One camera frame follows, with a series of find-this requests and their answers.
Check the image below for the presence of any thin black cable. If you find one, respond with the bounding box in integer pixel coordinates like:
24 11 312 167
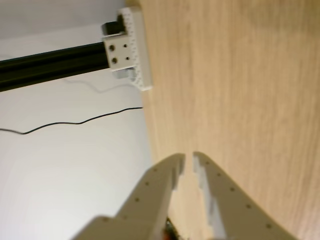
0 106 144 136

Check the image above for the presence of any black extrusion pole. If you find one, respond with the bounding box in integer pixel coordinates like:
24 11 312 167
0 41 110 93

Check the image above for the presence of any white pole bracket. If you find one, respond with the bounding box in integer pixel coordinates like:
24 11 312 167
101 33 137 71

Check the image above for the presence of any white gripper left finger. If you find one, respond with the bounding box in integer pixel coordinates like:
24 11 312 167
107 152 187 240

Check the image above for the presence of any black clamp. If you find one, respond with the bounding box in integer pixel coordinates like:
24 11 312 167
100 14 127 36

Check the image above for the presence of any white perforated base plate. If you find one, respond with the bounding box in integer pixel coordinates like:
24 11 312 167
117 6 154 92

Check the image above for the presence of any thin white cable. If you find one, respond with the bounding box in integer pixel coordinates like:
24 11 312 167
63 79 134 94

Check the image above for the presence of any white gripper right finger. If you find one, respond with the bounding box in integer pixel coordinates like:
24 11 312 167
192 151 299 240

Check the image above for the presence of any pale grey clamp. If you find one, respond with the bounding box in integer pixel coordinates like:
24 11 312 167
112 67 137 81

